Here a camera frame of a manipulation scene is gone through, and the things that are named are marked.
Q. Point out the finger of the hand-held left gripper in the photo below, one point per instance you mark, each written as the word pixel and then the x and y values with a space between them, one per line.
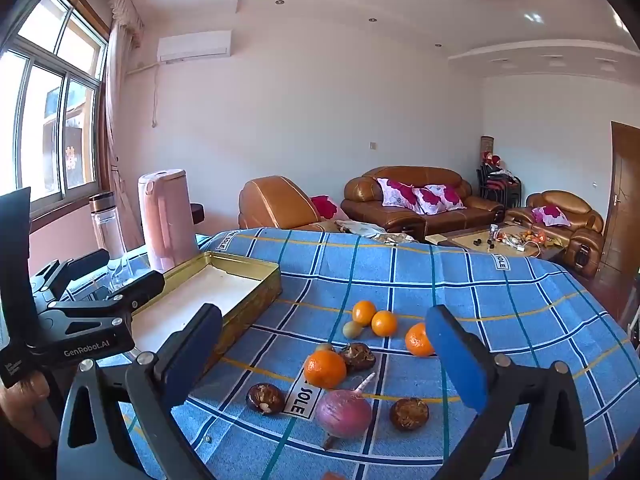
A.
pixel 75 267
pixel 125 295

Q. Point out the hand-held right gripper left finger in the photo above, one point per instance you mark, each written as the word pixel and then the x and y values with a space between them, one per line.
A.
pixel 192 360

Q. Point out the brown wrinkled fruit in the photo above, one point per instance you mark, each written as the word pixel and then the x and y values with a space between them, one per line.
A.
pixel 265 398
pixel 357 356
pixel 409 413

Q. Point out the window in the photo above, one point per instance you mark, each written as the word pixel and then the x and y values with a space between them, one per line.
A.
pixel 45 110

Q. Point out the brown leather sofa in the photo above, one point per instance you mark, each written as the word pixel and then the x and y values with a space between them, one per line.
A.
pixel 365 200

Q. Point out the purple pomegranate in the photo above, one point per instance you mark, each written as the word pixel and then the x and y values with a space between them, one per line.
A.
pixel 343 412

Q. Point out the brown wooden door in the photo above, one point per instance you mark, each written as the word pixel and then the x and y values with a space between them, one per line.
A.
pixel 625 200

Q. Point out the blue plaid blanket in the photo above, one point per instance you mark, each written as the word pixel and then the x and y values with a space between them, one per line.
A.
pixel 450 285

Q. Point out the coffee table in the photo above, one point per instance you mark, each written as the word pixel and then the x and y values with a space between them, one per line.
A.
pixel 470 241

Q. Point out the white air conditioner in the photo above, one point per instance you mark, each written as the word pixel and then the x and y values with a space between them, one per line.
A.
pixel 195 46

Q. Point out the orange tangerine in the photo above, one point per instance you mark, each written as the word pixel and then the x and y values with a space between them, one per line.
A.
pixel 417 340
pixel 325 369
pixel 364 311
pixel 384 323

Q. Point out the pink curtain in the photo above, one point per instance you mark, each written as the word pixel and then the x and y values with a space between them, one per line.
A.
pixel 117 135

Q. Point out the floral pillow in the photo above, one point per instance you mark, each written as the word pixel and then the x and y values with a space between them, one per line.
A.
pixel 397 195
pixel 550 215
pixel 440 199
pixel 327 206

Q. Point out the pink kettle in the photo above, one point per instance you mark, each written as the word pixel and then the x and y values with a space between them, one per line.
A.
pixel 167 220

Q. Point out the person's left hand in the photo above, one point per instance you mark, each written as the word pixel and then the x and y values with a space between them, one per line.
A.
pixel 25 410

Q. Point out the brown leather recliner armchair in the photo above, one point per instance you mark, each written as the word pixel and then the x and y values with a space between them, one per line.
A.
pixel 270 200

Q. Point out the dark padded stool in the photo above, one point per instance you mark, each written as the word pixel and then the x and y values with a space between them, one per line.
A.
pixel 198 212

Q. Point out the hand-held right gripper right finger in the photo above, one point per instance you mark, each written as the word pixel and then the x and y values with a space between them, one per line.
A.
pixel 457 360

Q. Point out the gold tin box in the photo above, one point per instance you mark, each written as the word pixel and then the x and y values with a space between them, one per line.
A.
pixel 200 290

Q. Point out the stack of dark chairs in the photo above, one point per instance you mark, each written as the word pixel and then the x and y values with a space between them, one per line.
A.
pixel 500 187

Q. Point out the glass bottle with brown lid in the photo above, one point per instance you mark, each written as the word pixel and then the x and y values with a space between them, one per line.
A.
pixel 107 225

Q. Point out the small green round fruit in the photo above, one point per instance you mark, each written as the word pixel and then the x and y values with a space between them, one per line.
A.
pixel 325 347
pixel 352 329

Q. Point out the tall cylinder floor lamp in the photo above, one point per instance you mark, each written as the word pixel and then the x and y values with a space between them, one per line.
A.
pixel 486 147

